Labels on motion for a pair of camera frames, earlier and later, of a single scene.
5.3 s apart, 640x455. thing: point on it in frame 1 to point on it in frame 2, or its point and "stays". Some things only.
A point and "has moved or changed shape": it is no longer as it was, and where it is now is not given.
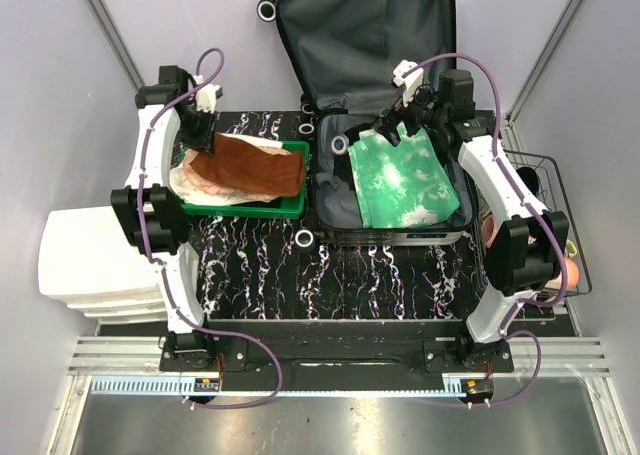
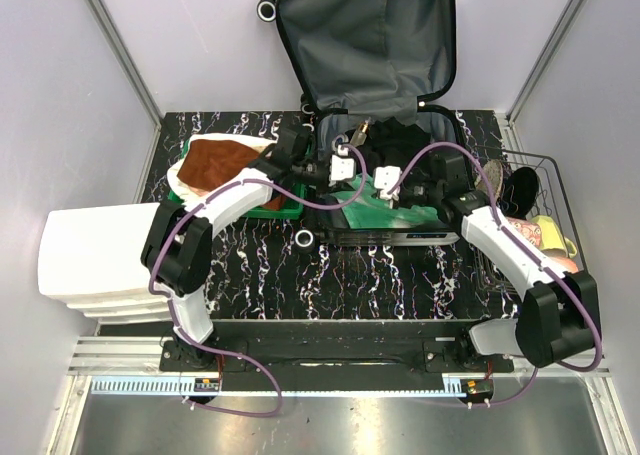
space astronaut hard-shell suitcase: x=348 y=34 stays
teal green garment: x=405 y=186 has moved or changed shape
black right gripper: x=390 y=120 to x=401 y=199
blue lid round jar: x=339 y=144 stays
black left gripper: x=205 y=141 to x=327 y=160
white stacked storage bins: x=87 y=259 stays
